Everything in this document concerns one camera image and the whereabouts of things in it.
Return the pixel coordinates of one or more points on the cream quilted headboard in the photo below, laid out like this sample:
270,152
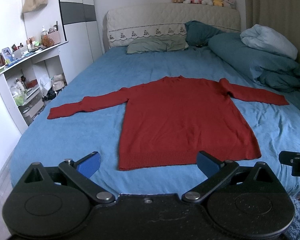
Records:
126,24

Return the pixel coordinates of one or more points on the red knit sweater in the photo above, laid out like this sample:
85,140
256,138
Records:
168,121

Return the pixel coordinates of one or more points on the light blue blanket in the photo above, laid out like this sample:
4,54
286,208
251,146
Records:
267,39

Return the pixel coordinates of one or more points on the pale pink plush toy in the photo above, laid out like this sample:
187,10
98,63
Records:
229,3

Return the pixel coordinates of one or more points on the green pillow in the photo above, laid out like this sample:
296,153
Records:
157,44

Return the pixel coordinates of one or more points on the white wardrobe with grey band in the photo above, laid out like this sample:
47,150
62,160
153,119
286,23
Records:
82,41

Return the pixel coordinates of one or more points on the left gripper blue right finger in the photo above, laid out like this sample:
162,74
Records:
217,172

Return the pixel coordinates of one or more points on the brown teddy bear on shelf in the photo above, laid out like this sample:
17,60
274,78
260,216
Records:
47,41

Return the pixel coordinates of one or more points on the teal folded duvet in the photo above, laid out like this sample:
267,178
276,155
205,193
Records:
263,68

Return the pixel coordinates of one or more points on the pink storage box on shelf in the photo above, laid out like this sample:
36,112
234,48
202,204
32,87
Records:
55,36

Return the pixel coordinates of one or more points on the dark teal pillow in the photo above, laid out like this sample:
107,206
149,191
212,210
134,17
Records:
199,34

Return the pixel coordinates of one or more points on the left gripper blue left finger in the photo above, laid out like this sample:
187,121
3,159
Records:
78,174

